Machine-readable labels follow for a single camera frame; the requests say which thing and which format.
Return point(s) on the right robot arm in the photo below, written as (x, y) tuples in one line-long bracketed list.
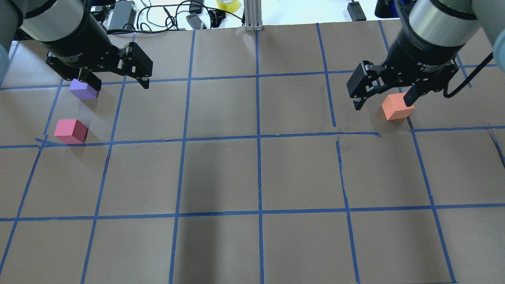
[(451, 23)]

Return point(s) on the aluminium frame post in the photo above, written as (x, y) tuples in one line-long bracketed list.
[(253, 15)]

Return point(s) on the pink foam cube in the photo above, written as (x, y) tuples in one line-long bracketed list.
[(71, 131)]

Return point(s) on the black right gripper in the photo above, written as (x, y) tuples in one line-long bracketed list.
[(424, 53)]

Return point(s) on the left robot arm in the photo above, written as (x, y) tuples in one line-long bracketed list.
[(43, 21)]

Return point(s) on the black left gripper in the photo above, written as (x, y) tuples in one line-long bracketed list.
[(79, 45)]

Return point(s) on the black power adapter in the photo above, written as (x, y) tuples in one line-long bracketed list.
[(355, 11)]

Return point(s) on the purple foam cube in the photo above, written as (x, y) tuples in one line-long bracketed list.
[(82, 90)]

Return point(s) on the orange foam cube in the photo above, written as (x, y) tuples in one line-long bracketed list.
[(394, 107)]

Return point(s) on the grey power brick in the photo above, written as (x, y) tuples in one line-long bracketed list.
[(123, 15)]

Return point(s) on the yellow tape roll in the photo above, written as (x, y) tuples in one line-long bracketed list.
[(230, 6)]

